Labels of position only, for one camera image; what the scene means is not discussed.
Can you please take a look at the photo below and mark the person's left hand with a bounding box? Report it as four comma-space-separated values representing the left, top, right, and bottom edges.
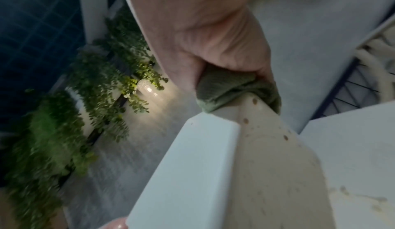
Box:
101, 217, 129, 229

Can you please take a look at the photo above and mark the person's right hand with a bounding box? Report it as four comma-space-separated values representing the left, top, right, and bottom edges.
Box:
118, 0, 276, 94

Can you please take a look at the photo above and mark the green cleaning cloth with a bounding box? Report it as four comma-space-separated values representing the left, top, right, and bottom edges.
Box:
195, 65, 282, 116

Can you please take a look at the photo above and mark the white ceramic vase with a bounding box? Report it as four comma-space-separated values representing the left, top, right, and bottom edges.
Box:
136, 78, 162, 100

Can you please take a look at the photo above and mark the bushy green plant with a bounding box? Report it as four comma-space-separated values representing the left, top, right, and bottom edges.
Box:
0, 88, 99, 229

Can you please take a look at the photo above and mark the trailing green leafy plant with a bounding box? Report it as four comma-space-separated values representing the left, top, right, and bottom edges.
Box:
68, 8, 170, 143

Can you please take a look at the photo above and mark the cream wicker chair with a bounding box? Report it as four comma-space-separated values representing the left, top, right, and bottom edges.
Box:
354, 25, 395, 103

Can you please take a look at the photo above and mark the white panel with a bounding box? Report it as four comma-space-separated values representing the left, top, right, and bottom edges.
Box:
299, 101, 395, 229

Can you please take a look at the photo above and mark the white wooden rail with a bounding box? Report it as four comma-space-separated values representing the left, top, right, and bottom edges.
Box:
126, 112, 242, 229

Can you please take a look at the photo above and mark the white post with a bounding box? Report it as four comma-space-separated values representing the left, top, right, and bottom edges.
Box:
77, 0, 109, 44

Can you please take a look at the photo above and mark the dark wire rack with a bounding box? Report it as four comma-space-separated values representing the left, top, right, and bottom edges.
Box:
315, 61, 385, 119

